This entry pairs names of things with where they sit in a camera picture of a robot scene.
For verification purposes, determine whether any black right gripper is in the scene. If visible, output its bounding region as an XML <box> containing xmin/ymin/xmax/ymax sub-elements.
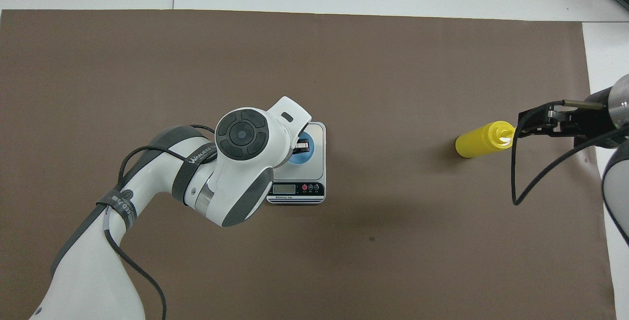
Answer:
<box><xmin>514</xmin><ymin>89</ymin><xmax>618</xmax><ymax>149</ymax></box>

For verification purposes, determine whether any light blue plastic cup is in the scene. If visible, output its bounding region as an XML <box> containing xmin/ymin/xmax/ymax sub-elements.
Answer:
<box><xmin>287</xmin><ymin>131</ymin><xmax>316</xmax><ymax>166</ymax></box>

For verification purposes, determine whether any yellow squeeze bottle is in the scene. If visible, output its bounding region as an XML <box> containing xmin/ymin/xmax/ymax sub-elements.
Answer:
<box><xmin>455</xmin><ymin>120</ymin><xmax>516</xmax><ymax>159</ymax></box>

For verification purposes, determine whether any silver digital kitchen scale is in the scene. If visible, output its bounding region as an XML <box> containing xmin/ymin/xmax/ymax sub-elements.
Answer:
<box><xmin>266</xmin><ymin>121</ymin><xmax>326</xmax><ymax>205</ymax></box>

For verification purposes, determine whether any brown paper table mat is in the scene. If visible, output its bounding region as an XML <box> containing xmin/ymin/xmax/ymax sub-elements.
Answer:
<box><xmin>0</xmin><ymin>9</ymin><xmax>617</xmax><ymax>320</ymax></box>

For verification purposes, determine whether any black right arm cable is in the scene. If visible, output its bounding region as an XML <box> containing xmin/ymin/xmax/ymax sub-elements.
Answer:
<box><xmin>511</xmin><ymin>99</ymin><xmax>629</xmax><ymax>206</ymax></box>

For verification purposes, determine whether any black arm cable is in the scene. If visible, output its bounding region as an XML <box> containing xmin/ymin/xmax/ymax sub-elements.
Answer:
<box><xmin>101</xmin><ymin>123</ymin><xmax>217</xmax><ymax>320</ymax></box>
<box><xmin>511</xmin><ymin>99</ymin><xmax>629</xmax><ymax>206</ymax></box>

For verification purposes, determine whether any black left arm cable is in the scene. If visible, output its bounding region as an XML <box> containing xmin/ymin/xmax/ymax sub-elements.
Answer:
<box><xmin>101</xmin><ymin>123</ymin><xmax>217</xmax><ymax>320</ymax></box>

